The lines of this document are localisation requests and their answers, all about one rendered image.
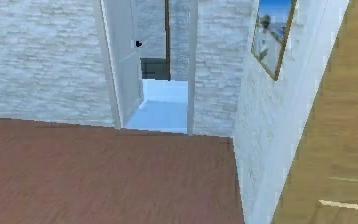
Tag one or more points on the dark grey cabinet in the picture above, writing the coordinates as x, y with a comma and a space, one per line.
153, 68

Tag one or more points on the gold framed wall picture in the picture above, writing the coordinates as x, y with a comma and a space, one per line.
270, 36

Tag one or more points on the white room door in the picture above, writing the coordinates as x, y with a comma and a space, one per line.
125, 66

